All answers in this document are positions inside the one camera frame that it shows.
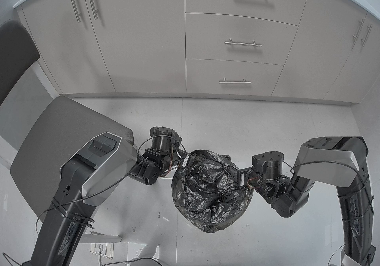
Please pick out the black plastic bag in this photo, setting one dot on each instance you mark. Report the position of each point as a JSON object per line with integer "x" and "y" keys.
{"x": 207, "y": 193}

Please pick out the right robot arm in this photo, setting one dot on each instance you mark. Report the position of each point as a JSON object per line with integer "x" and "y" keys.
{"x": 323, "y": 152}

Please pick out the grey padded chair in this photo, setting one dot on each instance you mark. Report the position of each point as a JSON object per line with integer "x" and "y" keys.
{"x": 59, "y": 128}

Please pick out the beige cabinet with drawers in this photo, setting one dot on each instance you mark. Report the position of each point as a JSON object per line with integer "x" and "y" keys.
{"x": 142, "y": 36}

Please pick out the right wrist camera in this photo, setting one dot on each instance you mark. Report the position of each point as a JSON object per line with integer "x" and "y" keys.
{"x": 257, "y": 162}

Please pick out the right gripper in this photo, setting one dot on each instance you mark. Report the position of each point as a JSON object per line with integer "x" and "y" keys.
{"x": 248, "y": 178}

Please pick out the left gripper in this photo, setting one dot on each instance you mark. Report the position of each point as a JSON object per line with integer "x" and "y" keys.
{"x": 182, "y": 162}

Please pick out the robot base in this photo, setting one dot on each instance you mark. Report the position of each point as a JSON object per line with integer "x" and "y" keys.
{"x": 343, "y": 260}

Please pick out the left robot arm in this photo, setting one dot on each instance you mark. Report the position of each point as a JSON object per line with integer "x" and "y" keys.
{"x": 98, "y": 164}

